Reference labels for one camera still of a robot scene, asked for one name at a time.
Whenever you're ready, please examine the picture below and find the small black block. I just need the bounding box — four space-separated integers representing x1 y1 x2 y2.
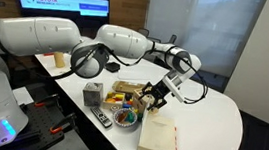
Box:
124 92 134 102

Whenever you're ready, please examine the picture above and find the wooden tray with blocks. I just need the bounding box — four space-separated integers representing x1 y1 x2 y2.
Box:
101 90 128 112

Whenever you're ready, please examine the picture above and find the white cutting board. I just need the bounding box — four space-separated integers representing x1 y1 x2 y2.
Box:
117 64 158 85

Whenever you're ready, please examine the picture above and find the blue patterned paper bowl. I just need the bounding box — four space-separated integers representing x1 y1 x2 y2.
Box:
112 106 140 130

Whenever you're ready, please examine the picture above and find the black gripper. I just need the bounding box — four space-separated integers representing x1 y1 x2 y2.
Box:
138 79 175 114

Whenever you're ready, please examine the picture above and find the grey remote control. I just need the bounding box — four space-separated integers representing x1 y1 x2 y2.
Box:
88 105 115 130

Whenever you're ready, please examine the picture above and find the black clamp orange handle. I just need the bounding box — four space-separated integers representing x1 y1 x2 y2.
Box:
34 91 60 110
49 111 78 137

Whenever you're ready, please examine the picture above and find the grey box with clear lid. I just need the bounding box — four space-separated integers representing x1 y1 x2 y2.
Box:
81 81 105 109

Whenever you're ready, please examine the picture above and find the small round white cup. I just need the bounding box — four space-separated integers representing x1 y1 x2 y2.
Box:
110 104 121 114

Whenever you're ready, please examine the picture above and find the bright green cylinder block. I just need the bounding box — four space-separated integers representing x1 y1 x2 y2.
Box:
125 111 137 124

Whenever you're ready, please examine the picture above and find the thick blue cover book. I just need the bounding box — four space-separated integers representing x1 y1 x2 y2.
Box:
136 111 183 150

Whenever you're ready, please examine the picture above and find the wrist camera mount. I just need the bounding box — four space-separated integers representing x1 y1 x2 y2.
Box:
160 69 189 103

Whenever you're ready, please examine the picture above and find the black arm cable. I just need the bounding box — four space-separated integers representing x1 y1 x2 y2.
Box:
158 44 213 107

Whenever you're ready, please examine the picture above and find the flat black device box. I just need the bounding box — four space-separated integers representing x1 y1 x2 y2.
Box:
104 61 122 73

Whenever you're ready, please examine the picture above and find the dark green cylinder block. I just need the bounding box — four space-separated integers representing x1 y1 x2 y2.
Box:
136 110 145 122

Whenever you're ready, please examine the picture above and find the white flat panel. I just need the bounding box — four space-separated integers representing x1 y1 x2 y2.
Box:
10 84 37 108

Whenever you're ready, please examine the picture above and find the grey office chair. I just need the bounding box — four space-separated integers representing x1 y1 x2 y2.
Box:
136 27 163 44
167 32 179 45

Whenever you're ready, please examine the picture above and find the blue rectangular block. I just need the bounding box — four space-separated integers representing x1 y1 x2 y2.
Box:
121 102 133 110

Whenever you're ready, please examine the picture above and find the small red object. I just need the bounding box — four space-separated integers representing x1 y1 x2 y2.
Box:
43 51 55 58

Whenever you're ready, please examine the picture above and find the large window roller shade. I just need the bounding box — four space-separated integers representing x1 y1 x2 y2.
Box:
141 0 268 81

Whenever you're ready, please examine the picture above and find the brown wooden block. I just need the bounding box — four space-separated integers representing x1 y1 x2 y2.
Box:
116 110 128 124

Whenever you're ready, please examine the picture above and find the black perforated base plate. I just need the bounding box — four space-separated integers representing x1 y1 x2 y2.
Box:
5 86 98 150

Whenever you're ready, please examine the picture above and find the wooden shape sorter box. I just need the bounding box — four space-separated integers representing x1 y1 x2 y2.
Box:
130 87 161 117

